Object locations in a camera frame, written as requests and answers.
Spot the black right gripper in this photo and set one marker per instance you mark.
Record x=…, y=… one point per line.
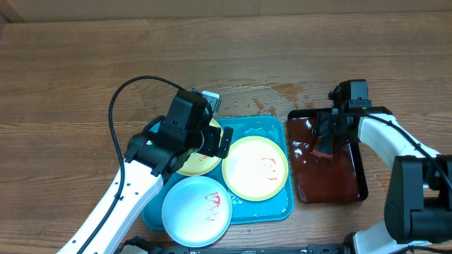
x=325, y=128

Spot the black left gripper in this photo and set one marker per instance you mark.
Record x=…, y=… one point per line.
x=211, y=148

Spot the small yellow plate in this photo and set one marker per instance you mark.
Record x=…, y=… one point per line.
x=198, y=164

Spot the large yellow plate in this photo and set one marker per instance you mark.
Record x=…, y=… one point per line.
x=256, y=168

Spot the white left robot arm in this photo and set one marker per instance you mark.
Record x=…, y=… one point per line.
x=151, y=157

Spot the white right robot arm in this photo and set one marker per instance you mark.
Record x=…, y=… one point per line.
x=417, y=210

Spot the dark red water tray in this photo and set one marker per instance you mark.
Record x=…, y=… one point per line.
x=339, y=178

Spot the teal plastic tray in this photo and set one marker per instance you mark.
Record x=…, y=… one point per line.
x=276, y=208

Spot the light blue plate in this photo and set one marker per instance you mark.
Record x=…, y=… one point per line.
x=196, y=211

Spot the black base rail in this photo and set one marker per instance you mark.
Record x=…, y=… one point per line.
x=138, y=245

